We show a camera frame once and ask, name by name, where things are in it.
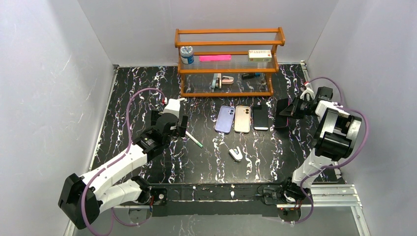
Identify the green capped marker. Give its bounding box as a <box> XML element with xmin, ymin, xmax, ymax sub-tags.
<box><xmin>185</xmin><ymin>131</ymin><xmax>203</xmax><ymax>148</ymax></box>

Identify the orange wooden shelf rack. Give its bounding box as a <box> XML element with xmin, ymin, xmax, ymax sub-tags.
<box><xmin>174</xmin><ymin>27</ymin><xmax>286</xmax><ymax>97</ymax></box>

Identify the white red box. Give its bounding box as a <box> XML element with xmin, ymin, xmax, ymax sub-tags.
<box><xmin>248</xmin><ymin>50</ymin><xmax>272</xmax><ymax>62</ymax></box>

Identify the dark object on lower shelf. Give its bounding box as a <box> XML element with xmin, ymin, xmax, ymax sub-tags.
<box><xmin>241</xmin><ymin>73</ymin><xmax>261</xmax><ymax>80</ymax></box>

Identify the blue lidded jar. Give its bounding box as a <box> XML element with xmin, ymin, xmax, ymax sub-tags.
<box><xmin>179</xmin><ymin>46</ymin><xmax>194</xmax><ymax>64</ymax></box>

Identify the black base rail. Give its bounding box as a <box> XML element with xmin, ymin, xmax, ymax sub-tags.
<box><xmin>128</xmin><ymin>182</ymin><xmax>313</xmax><ymax>219</ymax></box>

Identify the pink flat box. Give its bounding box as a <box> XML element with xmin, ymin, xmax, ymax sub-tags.
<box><xmin>199</xmin><ymin>55</ymin><xmax>232</xmax><ymax>62</ymax></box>

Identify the pink white stapler on shelf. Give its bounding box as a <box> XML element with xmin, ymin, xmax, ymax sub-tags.
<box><xmin>221</xmin><ymin>76</ymin><xmax>234</xmax><ymax>85</ymax></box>

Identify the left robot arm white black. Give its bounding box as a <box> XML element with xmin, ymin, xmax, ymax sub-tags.
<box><xmin>58</xmin><ymin>111</ymin><xmax>188</xmax><ymax>229</ymax></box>

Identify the black phone without case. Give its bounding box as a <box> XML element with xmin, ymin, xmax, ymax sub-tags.
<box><xmin>252</xmin><ymin>105</ymin><xmax>269</xmax><ymax>131</ymax></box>

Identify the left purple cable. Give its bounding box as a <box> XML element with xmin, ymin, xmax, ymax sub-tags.
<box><xmin>81</xmin><ymin>88</ymin><xmax>167</xmax><ymax>236</ymax></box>

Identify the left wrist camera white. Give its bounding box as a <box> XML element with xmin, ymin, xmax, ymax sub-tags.
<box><xmin>162</xmin><ymin>98</ymin><xmax>187</xmax><ymax>118</ymax></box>

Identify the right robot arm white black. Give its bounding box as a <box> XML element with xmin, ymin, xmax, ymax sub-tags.
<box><xmin>276</xmin><ymin>87</ymin><xmax>362</xmax><ymax>203</ymax></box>

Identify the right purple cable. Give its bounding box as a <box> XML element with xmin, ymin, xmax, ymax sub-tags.
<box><xmin>293</xmin><ymin>77</ymin><xmax>370</xmax><ymax>225</ymax></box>

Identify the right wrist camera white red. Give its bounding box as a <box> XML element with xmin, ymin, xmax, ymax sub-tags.
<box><xmin>300</xmin><ymin>82</ymin><xmax>315</xmax><ymax>102</ymax></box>

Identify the purple cable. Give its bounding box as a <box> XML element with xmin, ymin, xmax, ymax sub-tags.
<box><xmin>81</xmin><ymin>88</ymin><xmax>167</xmax><ymax>236</ymax></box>
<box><xmin>293</xmin><ymin>77</ymin><xmax>370</xmax><ymax>225</ymax></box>

